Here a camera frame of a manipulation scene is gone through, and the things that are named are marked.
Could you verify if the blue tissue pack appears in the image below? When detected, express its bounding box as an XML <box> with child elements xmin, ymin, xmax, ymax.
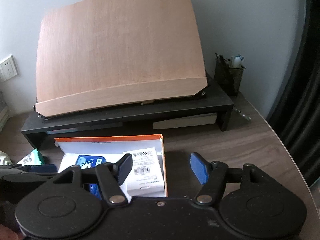
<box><xmin>76</xmin><ymin>155</ymin><xmax>106</xmax><ymax>200</ymax></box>

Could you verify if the black mesh pen holder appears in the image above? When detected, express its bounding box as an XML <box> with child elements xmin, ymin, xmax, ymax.
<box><xmin>214</xmin><ymin>53</ymin><xmax>245</xmax><ymax>98</ymax></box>

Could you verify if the dark curtain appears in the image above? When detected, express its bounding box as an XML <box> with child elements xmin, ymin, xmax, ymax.
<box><xmin>268</xmin><ymin>0</ymin><xmax>319</xmax><ymax>186</ymax></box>

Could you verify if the wooden book stand board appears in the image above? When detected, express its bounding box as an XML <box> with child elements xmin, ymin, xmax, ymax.
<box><xmin>35</xmin><ymin>0</ymin><xmax>207</xmax><ymax>117</ymax></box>

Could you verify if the white product box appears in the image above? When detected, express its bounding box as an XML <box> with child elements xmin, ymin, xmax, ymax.
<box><xmin>124</xmin><ymin>147</ymin><xmax>165</xmax><ymax>197</ymax></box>

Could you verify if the black monitor riser shelf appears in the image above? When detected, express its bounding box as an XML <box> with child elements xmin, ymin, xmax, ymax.
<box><xmin>21</xmin><ymin>76</ymin><xmax>234</xmax><ymax>148</ymax></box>

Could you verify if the teal bandage box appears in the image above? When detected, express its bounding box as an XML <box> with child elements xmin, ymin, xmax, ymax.
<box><xmin>18</xmin><ymin>149</ymin><xmax>45</xmax><ymax>166</ymax></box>

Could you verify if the white wall socket right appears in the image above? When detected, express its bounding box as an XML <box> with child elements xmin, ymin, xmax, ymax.
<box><xmin>1</xmin><ymin>55</ymin><xmax>17</xmax><ymax>82</ymax></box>

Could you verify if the orange white cardboard box lid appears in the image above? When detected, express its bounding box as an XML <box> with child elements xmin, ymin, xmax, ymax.
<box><xmin>55</xmin><ymin>134</ymin><xmax>168</xmax><ymax>198</ymax></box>

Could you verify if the person's left hand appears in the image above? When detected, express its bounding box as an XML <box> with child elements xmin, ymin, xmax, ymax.
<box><xmin>0</xmin><ymin>224</ymin><xmax>24</xmax><ymax>240</ymax></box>

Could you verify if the white plug-in repellent heater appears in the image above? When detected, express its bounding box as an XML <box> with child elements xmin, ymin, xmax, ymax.
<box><xmin>0</xmin><ymin>151</ymin><xmax>12</xmax><ymax>165</ymax></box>

